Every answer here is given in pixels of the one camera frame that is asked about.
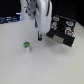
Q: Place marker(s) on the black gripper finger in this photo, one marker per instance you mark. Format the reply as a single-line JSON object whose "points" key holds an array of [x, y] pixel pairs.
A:
{"points": [[39, 36]]}

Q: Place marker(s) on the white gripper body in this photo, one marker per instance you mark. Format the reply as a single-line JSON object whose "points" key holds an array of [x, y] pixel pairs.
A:
{"points": [[43, 14]]}

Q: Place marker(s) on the white kcup green lid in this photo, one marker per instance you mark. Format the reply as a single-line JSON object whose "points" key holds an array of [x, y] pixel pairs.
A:
{"points": [[26, 47]]}

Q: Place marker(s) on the black kcup holder drawer box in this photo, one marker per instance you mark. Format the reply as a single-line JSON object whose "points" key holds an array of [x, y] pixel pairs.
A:
{"points": [[62, 29]]}

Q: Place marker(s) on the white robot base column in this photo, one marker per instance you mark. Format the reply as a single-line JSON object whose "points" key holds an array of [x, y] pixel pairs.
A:
{"points": [[24, 15]]}

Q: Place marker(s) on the dark equipment with blue light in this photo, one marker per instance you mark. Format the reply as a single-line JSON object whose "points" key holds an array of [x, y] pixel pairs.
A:
{"points": [[9, 19]]}

